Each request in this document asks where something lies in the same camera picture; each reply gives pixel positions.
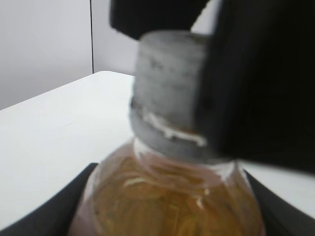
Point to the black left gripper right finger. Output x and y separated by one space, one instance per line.
280 218

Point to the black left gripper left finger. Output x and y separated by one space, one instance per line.
54 217

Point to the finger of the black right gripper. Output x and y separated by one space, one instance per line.
135 18
257 94

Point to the grey bottle cap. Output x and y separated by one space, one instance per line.
166 82

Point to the peach oolong tea bottle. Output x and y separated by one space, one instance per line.
136 191

